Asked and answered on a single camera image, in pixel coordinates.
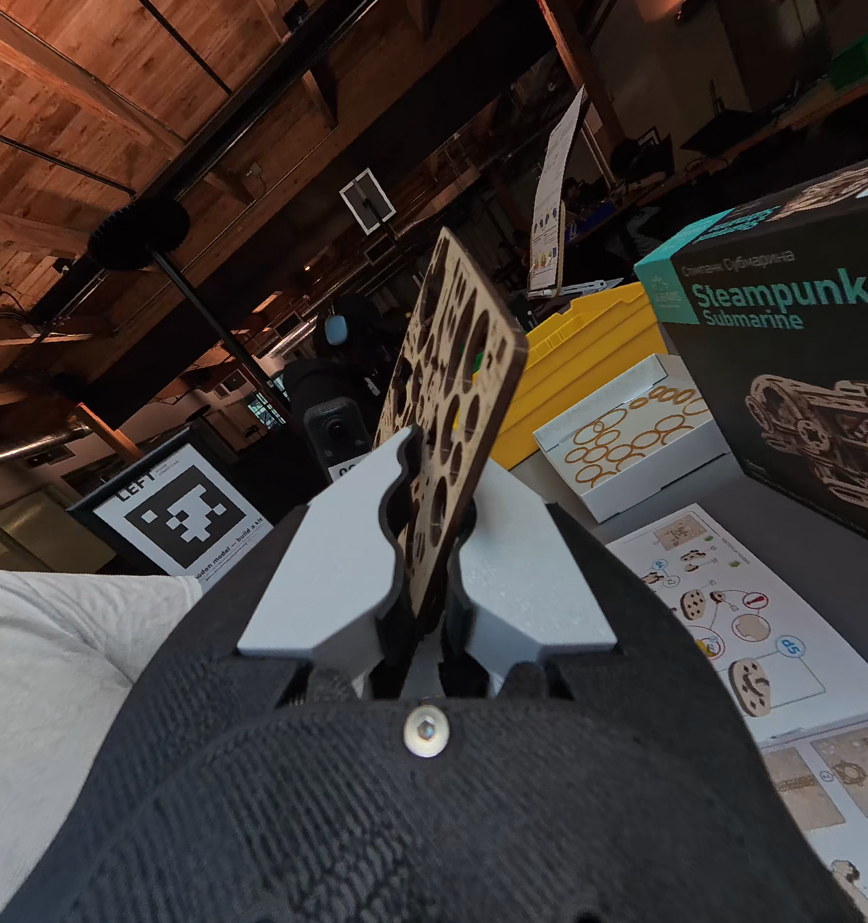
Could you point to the white instruction booklet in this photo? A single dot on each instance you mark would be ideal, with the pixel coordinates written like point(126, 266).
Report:
point(801, 634)

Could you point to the white cardboard tray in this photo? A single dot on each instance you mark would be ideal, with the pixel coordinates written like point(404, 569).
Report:
point(621, 497)

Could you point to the yellow plastic bin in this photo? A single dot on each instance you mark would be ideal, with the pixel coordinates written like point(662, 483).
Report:
point(585, 339)

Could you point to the black teal model kit box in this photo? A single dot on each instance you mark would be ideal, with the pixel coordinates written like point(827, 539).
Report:
point(765, 360)

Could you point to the wooden poster board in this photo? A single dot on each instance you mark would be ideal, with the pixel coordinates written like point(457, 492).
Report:
point(561, 252)

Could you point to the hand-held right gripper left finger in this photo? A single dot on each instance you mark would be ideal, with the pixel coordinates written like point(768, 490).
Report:
point(318, 577)

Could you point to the white square ceiling light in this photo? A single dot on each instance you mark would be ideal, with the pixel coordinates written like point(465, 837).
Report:
point(367, 200)

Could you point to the black round fixture on pole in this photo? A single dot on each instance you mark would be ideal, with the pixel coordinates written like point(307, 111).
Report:
point(138, 234)

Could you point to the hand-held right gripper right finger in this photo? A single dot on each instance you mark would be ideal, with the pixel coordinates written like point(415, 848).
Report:
point(535, 570)

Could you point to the grey ventilation duct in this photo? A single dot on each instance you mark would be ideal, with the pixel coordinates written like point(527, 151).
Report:
point(22, 447)

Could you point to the green storage bins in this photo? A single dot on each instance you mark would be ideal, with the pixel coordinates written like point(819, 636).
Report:
point(866, 58)

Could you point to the white instruction poster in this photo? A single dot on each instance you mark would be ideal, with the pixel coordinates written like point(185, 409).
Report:
point(549, 216)

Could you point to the white sign black frame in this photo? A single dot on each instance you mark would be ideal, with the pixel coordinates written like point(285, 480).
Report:
point(116, 515)

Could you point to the group of tan rings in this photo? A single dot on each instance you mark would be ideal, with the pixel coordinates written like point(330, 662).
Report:
point(608, 438)

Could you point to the laser-cut plywood parts sheet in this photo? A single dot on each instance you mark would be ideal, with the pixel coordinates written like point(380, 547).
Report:
point(470, 360)

